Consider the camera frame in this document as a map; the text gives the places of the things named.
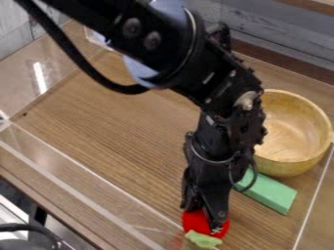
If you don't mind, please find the wooden bowl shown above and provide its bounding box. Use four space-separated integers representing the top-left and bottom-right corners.
253 89 332 178

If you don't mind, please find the green foam block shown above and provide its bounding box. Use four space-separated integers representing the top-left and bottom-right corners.
236 169 297 215

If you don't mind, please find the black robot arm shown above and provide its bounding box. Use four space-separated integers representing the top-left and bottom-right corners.
42 0 267 233

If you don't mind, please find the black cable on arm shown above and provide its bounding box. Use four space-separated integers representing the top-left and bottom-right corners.
14 0 150 96

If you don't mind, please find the black cable lower left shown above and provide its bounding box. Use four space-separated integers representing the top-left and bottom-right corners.
0 222 62 250

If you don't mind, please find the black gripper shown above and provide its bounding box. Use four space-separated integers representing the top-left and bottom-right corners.
178 131 257 234

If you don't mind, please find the red plush strawberry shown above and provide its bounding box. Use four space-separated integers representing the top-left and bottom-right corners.
181 210 229 250

